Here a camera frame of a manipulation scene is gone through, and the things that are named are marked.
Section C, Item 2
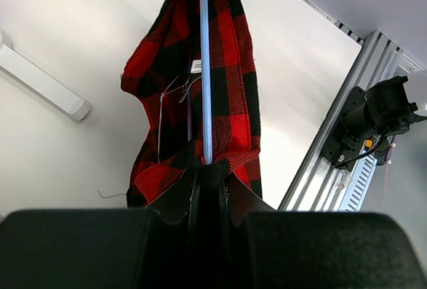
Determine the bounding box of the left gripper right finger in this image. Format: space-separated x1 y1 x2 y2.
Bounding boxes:
226 177 426 288

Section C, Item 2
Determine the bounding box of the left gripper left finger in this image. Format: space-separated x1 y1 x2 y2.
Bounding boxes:
1 172 194 288

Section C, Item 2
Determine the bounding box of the red black plaid shirt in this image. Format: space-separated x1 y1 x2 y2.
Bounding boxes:
121 0 262 207

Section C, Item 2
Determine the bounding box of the light blue hanger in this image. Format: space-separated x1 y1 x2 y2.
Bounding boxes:
199 0 213 164

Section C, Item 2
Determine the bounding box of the white blue garment tag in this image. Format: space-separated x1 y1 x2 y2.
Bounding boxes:
190 59 202 75

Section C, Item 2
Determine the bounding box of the white clothes rack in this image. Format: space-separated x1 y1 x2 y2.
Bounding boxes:
0 0 177 123

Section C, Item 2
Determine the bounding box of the aluminium mounting rail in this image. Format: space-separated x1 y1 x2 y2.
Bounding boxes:
279 30 426 212

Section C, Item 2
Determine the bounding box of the white slotted cable duct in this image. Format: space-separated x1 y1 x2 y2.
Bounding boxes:
340 155 377 212

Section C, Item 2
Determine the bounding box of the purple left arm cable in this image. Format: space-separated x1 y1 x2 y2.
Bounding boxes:
380 135 398 166

